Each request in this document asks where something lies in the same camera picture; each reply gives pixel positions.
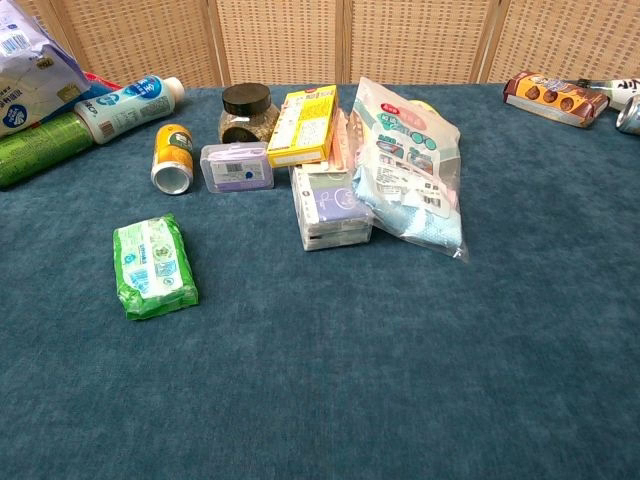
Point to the red and blue printed packaging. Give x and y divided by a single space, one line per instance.
102 82

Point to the brown cookie package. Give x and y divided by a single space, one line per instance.
552 99

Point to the purple white tissue pack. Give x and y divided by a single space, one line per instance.
332 212

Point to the pink striped flat pack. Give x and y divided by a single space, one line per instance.
339 145

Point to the purple clear plastic case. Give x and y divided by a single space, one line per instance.
236 167

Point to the clear bag of cloths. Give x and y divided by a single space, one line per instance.
405 165

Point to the blue table cloth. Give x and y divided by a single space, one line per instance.
350 350

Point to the yellow cardboard box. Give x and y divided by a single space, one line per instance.
302 127

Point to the glass jar black lid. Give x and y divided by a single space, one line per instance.
246 116

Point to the orange drink can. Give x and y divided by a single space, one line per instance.
173 157

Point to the green wet wipes pack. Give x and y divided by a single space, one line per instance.
152 267

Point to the woven wooden folding screen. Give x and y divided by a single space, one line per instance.
320 40

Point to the white blue plastic bottle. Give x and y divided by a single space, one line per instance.
127 107

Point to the green cylindrical tube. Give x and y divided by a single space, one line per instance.
40 147

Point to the silver metal can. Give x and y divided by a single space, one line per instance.
630 116

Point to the white purple plastic bag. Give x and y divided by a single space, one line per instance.
30 75

